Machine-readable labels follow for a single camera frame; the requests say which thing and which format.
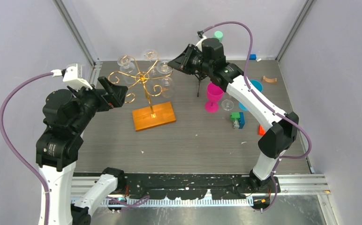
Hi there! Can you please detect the red small block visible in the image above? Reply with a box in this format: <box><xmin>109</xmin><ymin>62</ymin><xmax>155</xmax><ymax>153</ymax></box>
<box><xmin>258</xmin><ymin>125</ymin><xmax>265</xmax><ymax>136</ymax></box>

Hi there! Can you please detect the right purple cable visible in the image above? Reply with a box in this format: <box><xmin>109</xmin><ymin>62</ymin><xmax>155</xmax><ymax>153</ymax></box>
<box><xmin>197</xmin><ymin>21</ymin><xmax>313</xmax><ymax>212</ymax></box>

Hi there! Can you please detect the tan curved wooden piece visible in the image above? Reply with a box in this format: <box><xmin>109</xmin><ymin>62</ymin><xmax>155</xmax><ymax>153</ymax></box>
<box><xmin>262</xmin><ymin>76</ymin><xmax>277</xmax><ymax>83</ymax></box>

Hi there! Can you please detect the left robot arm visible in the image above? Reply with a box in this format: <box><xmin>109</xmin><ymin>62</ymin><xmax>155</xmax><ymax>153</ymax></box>
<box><xmin>36</xmin><ymin>84</ymin><xmax>128</xmax><ymax>225</ymax></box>

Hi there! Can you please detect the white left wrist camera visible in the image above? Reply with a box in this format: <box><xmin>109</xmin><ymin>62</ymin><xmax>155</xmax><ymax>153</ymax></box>
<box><xmin>51</xmin><ymin>63</ymin><xmax>93</xmax><ymax>91</ymax></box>

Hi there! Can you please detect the stacked lego brick block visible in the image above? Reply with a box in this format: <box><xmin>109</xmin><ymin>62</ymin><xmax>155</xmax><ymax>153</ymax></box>
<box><xmin>230</xmin><ymin>112</ymin><xmax>245</xmax><ymax>129</ymax></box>

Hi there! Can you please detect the orange wooden rack base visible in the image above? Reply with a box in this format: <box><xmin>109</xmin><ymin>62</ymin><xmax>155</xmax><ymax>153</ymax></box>
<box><xmin>132</xmin><ymin>102</ymin><xmax>176</xmax><ymax>132</ymax></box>

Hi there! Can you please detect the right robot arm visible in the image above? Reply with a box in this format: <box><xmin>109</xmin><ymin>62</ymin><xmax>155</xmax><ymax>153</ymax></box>
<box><xmin>167</xmin><ymin>38</ymin><xmax>299</xmax><ymax>192</ymax></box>

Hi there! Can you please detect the mint green microphone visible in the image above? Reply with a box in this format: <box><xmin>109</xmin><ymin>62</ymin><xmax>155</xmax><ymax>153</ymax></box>
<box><xmin>213</xmin><ymin>30</ymin><xmax>224</xmax><ymax>43</ymax></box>

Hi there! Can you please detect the blue small block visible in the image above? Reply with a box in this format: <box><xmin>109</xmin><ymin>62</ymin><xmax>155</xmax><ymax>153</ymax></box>
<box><xmin>249</xmin><ymin>54</ymin><xmax>257</xmax><ymax>60</ymax></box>

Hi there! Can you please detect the gold wire glass rack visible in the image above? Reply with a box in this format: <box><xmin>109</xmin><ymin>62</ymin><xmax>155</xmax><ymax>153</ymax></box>
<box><xmin>107</xmin><ymin>55</ymin><xmax>162</xmax><ymax>107</ymax></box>

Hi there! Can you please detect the pink plastic wine glass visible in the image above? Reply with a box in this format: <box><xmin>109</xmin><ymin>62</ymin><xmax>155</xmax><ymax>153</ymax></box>
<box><xmin>204</xmin><ymin>82</ymin><xmax>224</xmax><ymax>113</ymax></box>

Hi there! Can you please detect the blue plastic wine glass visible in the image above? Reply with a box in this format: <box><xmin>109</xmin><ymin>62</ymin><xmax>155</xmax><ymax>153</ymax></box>
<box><xmin>239</xmin><ymin>80</ymin><xmax>264</xmax><ymax>112</ymax></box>

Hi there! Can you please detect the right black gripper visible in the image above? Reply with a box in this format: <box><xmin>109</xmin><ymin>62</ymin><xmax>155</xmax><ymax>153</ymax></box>
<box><xmin>167</xmin><ymin>45</ymin><xmax>212</xmax><ymax>76</ymax></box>

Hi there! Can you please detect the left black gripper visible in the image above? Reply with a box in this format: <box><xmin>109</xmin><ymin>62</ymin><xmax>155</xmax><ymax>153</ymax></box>
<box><xmin>70</xmin><ymin>75</ymin><xmax>128</xmax><ymax>131</ymax></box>

